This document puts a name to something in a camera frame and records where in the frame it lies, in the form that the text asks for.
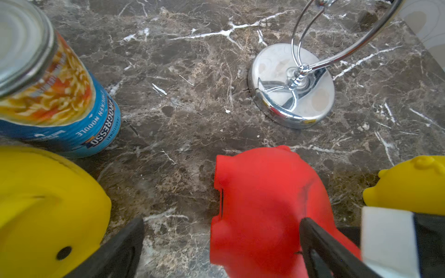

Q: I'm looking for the chrome mug tree stand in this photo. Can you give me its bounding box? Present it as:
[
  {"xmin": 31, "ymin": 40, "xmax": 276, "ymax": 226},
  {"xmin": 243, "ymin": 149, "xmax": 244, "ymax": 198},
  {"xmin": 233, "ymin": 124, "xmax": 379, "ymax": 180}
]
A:
[{"xmin": 248, "ymin": 1, "xmax": 403, "ymax": 129}]

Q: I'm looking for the red piggy bank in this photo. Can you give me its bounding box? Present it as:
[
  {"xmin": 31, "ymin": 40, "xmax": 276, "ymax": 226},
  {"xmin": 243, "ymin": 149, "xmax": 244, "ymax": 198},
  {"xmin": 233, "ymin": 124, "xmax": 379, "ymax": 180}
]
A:
[{"xmin": 210, "ymin": 145, "xmax": 360, "ymax": 278}]

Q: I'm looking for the yellow piggy bank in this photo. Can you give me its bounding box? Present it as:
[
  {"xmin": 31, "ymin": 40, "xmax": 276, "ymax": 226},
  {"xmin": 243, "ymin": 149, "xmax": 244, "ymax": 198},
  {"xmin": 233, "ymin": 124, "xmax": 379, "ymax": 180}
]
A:
[
  {"xmin": 363, "ymin": 156, "xmax": 445, "ymax": 216},
  {"xmin": 1, "ymin": 146, "xmax": 111, "ymax": 278}
]

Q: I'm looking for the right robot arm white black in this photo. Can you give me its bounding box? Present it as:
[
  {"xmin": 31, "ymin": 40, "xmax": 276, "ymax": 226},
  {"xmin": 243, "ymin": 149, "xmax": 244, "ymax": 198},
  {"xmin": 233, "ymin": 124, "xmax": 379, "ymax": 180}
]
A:
[{"xmin": 340, "ymin": 207, "xmax": 445, "ymax": 278}]

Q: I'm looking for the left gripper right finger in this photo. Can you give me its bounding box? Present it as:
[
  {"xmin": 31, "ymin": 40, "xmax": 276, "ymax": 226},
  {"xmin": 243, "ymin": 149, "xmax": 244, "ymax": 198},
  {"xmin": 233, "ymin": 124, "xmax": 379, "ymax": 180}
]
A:
[{"xmin": 300, "ymin": 218, "xmax": 379, "ymax": 278}]

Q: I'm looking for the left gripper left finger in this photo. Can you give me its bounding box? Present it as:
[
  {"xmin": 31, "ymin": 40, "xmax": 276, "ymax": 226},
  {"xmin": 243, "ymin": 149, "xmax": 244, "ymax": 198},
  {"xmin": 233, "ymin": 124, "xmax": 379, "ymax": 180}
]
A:
[{"xmin": 66, "ymin": 217, "xmax": 144, "ymax": 278}]

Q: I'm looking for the soup can blue label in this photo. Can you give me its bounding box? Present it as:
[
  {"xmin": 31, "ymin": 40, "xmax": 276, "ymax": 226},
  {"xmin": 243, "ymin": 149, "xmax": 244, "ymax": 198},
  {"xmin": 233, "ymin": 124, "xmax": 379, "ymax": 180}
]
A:
[{"xmin": 1, "ymin": 1, "xmax": 121, "ymax": 159}]

